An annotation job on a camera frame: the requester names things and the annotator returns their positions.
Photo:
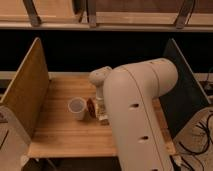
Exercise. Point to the wooden left side panel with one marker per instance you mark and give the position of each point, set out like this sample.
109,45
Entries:
23,98

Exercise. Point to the wooden shelf with brackets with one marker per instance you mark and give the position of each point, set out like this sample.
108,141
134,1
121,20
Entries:
113,15

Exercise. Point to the dark red round object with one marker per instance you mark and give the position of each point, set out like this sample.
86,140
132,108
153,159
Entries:
91,108

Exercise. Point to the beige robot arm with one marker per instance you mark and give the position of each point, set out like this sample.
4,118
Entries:
127,93

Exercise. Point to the black right side panel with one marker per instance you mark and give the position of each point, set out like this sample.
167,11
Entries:
185,104

